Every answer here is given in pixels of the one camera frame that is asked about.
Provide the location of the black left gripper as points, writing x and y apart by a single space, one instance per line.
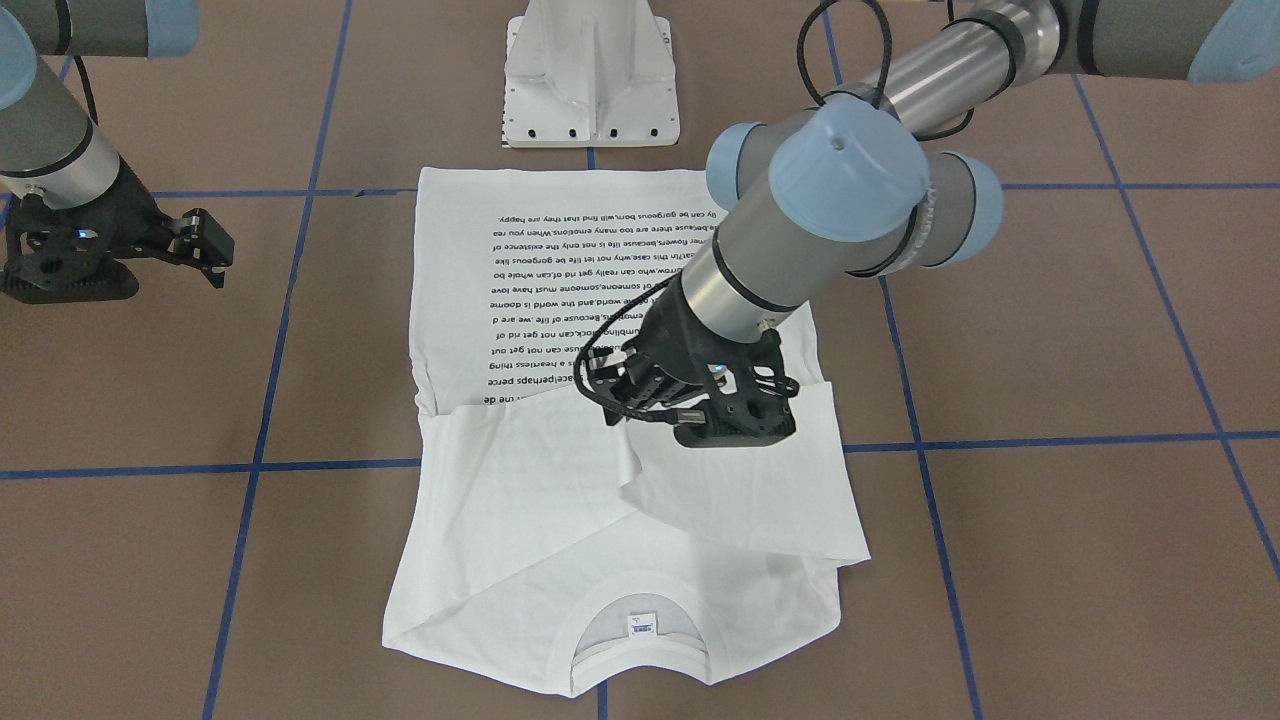
676 334

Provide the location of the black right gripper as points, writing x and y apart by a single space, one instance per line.
127 212

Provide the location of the white long-sleeve printed shirt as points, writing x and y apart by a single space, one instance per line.
548 550

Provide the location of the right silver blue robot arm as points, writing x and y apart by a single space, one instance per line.
53 143

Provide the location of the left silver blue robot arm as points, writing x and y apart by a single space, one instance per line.
846 188

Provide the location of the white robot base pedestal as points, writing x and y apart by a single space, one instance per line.
589 74

